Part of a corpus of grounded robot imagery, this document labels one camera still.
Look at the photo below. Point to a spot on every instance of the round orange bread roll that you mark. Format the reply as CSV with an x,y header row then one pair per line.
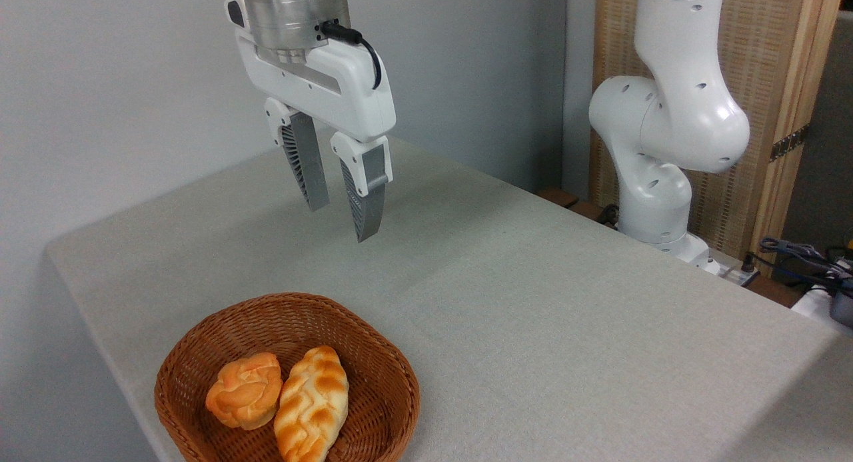
x,y
245,392

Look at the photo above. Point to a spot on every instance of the brown wicker basket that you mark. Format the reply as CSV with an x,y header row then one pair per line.
x,y
266,315

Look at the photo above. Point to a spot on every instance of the metal screen hinge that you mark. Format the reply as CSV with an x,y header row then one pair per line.
x,y
790,142

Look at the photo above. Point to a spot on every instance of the long braided bread loaf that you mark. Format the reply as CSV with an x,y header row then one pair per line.
x,y
312,408

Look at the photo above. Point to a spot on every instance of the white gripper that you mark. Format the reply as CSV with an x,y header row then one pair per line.
x,y
346,88

